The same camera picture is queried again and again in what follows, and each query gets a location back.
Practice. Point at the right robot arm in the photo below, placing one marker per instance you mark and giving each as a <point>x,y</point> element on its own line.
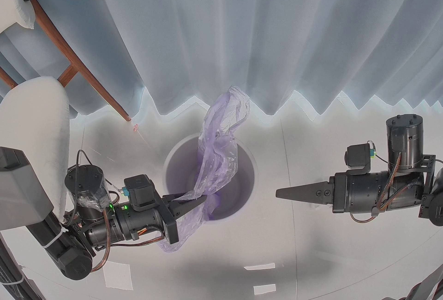
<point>405,139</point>

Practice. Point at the white trash bin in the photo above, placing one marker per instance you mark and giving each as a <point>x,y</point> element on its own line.
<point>176,167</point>

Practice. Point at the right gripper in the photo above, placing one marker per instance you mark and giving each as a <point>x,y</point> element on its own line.
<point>363,191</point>

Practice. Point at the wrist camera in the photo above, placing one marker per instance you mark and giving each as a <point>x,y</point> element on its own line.
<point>138,188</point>
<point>358,155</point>

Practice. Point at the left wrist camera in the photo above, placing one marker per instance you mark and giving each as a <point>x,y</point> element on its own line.
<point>138,188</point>

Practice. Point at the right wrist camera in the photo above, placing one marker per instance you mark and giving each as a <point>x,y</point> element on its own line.
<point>358,155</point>

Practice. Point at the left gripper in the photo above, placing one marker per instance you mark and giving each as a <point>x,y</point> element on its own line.
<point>145,222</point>

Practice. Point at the white cushioned wooden chair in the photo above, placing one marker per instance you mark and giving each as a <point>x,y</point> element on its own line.
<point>34,111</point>

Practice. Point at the pale blue curtain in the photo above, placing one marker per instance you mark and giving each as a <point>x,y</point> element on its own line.
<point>242,15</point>

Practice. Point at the purple plastic bag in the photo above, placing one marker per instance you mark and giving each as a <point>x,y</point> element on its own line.
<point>214,160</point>

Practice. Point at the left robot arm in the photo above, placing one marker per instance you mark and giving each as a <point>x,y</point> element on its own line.
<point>24,188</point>

